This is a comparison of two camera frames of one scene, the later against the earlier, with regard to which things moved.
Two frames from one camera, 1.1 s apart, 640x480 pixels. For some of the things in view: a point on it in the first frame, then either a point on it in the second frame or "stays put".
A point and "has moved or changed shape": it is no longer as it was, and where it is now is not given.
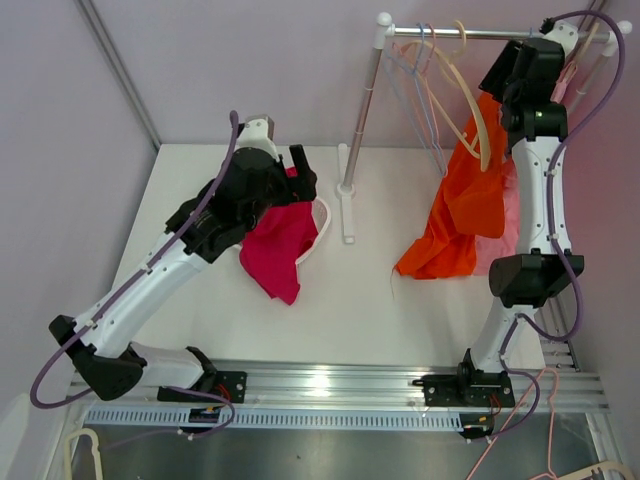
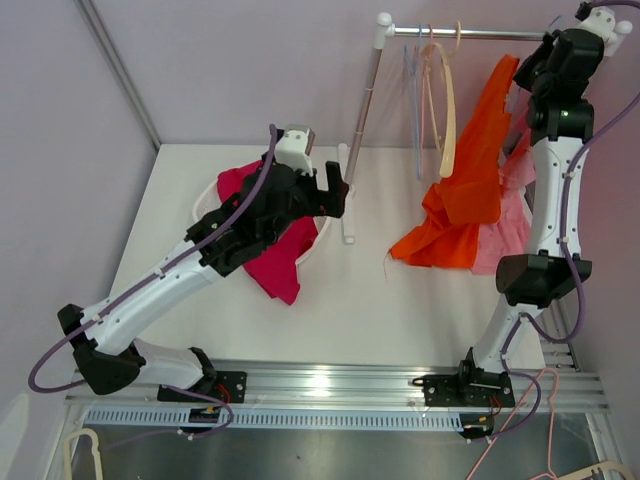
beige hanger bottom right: (605, 466) stays put
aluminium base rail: (352, 387) stays put
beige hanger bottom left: (67, 451) stays put
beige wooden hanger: (440, 100) → (440, 74)
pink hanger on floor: (550, 471) stays put
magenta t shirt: (269, 254) stays put
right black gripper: (494, 81) → (523, 75)
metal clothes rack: (384, 30) stays put
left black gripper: (299, 187) → (330, 203)
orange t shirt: (470, 198) has moved or changed shape
